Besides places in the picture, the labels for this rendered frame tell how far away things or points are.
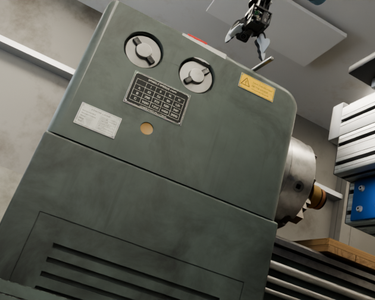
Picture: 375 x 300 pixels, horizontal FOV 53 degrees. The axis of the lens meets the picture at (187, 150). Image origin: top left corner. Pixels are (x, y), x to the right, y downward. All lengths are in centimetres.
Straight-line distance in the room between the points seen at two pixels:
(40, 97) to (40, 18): 91
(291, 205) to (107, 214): 59
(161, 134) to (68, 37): 361
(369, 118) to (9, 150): 349
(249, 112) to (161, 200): 35
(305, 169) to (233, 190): 33
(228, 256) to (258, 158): 26
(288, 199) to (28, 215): 73
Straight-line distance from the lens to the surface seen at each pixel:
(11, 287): 79
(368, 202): 80
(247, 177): 97
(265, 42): 132
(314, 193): 135
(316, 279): 117
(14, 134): 400
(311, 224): 501
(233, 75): 105
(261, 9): 134
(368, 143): 80
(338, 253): 120
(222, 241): 91
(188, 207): 89
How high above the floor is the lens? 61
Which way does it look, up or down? 22 degrees up
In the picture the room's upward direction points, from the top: 18 degrees clockwise
